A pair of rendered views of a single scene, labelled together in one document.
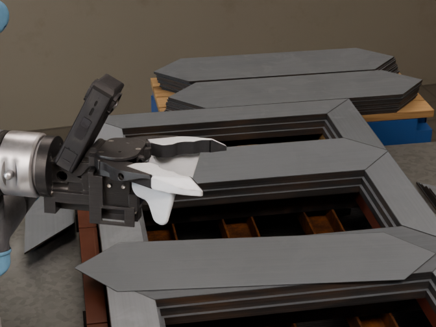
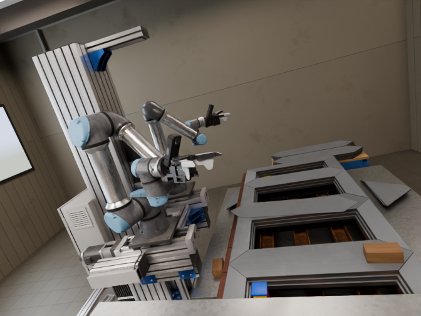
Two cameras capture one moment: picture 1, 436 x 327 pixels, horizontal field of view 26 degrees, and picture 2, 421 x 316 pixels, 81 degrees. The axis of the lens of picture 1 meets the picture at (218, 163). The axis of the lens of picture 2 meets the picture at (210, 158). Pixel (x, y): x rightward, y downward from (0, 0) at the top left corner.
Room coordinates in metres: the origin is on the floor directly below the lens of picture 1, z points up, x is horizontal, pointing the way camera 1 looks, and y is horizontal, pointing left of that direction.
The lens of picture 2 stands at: (0.26, -0.33, 1.65)
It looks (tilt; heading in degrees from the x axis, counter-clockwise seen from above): 15 degrees down; 26
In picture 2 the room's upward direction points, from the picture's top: 15 degrees counter-clockwise
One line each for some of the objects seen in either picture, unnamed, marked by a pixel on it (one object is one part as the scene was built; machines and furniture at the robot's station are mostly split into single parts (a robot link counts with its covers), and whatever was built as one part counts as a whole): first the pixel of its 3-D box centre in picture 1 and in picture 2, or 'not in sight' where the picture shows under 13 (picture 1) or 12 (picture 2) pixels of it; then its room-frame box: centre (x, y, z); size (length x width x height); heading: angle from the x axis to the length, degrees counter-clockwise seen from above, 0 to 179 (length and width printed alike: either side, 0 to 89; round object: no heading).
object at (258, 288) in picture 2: not in sight; (259, 289); (0.99, -0.03, 0.88); 0.06 x 0.06 x 0.02; 10
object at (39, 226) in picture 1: (50, 216); (236, 199); (2.09, 0.43, 0.70); 0.39 x 0.12 x 0.04; 10
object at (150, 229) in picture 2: not in sight; (152, 221); (1.15, 0.53, 1.09); 0.15 x 0.15 x 0.10
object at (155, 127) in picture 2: not in sight; (158, 138); (1.73, 0.76, 1.41); 0.15 x 0.12 x 0.55; 42
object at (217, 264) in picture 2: not in sight; (218, 267); (1.27, 0.30, 0.71); 0.10 x 0.06 x 0.05; 18
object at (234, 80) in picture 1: (287, 84); (313, 154); (2.68, -0.21, 0.82); 0.80 x 0.40 x 0.06; 100
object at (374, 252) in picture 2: not in sight; (382, 252); (1.21, -0.47, 0.89); 0.12 x 0.06 x 0.05; 95
